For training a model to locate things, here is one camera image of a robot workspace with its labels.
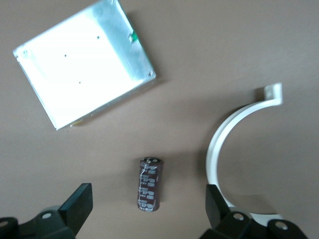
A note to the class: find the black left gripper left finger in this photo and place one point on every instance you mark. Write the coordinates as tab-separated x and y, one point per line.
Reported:
77	206

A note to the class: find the dark electrolytic capacitor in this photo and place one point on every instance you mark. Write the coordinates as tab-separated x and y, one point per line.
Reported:
149	184

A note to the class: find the brown table cover mat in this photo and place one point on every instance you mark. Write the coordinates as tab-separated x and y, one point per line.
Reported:
224	49

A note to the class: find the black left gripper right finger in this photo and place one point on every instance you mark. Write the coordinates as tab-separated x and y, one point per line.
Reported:
216	211

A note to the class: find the silver metal plate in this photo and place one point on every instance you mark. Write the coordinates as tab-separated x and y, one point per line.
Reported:
82	64

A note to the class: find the white curved pipe bracket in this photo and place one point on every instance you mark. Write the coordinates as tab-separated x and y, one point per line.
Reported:
216	149

